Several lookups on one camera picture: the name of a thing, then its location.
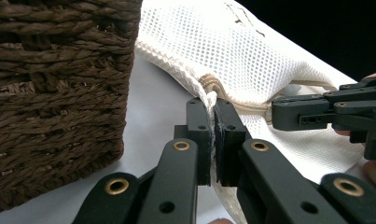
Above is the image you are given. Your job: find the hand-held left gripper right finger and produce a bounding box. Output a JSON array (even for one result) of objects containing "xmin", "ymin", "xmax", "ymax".
[{"xmin": 214, "ymin": 98, "xmax": 252, "ymax": 187}]

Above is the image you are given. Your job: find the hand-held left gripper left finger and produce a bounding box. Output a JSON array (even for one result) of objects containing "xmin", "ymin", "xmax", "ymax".
[{"xmin": 174, "ymin": 97, "xmax": 213, "ymax": 187}]

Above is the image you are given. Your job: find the white mesh laundry bag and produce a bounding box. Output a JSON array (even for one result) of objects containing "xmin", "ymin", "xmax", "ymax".
[{"xmin": 134, "ymin": 0, "xmax": 369, "ymax": 224}]

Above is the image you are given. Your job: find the brown wicker basket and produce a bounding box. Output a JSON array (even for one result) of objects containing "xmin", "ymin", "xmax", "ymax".
[{"xmin": 0, "ymin": 0, "xmax": 144, "ymax": 217}]

